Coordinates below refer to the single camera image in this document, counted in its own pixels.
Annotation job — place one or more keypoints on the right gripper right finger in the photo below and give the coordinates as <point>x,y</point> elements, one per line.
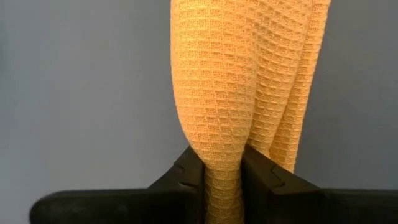
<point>311,207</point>

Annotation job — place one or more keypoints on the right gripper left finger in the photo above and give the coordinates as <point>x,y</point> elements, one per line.
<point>124,207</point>

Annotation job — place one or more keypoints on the yellow waffle weave towel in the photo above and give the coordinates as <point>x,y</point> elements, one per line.
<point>224,93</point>

